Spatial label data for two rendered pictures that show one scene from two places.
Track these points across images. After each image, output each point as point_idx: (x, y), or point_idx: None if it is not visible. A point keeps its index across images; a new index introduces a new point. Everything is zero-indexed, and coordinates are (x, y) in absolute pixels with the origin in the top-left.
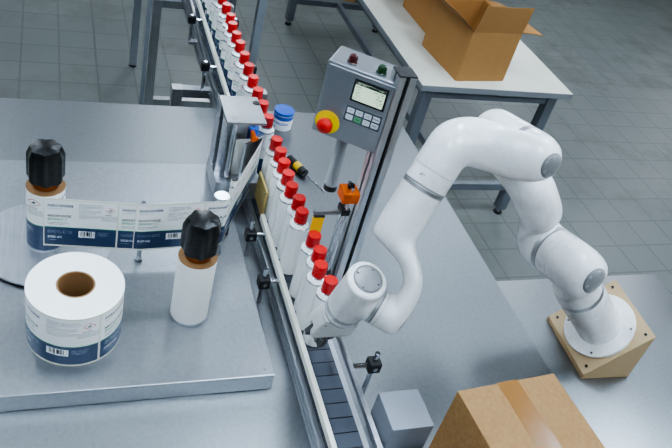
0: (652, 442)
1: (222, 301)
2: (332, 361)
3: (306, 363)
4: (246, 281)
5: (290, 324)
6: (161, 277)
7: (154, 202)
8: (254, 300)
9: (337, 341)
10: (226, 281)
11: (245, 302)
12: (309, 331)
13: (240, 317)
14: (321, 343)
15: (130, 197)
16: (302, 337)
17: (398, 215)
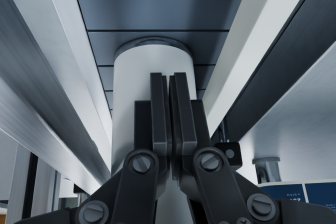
0: None
1: (326, 123)
2: None
3: None
4: (245, 142)
5: (203, 93)
6: None
7: (290, 178)
8: (256, 124)
9: (83, 130)
10: (283, 141)
11: (279, 122)
12: None
13: (321, 104)
14: (183, 111)
15: (311, 178)
16: (222, 94)
17: None
